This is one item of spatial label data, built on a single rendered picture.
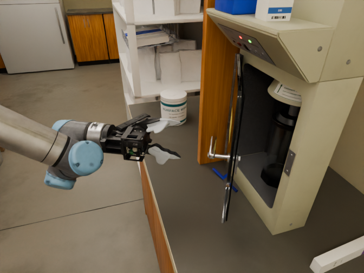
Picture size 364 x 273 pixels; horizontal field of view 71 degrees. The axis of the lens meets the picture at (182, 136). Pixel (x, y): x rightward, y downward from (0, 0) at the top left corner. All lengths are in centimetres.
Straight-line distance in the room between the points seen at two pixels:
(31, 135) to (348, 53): 63
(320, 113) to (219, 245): 44
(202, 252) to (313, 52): 56
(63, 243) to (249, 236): 152
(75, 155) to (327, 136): 56
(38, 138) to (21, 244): 168
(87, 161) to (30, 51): 499
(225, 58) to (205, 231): 54
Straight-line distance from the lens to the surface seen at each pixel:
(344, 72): 60
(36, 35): 544
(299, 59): 52
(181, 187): 93
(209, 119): 93
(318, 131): 64
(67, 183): 73
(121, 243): 197
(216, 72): 86
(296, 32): 49
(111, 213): 216
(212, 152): 65
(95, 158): 60
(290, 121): 75
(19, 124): 59
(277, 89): 71
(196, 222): 83
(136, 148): 69
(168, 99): 122
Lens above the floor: 159
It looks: 33 degrees down
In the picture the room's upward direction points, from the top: straight up
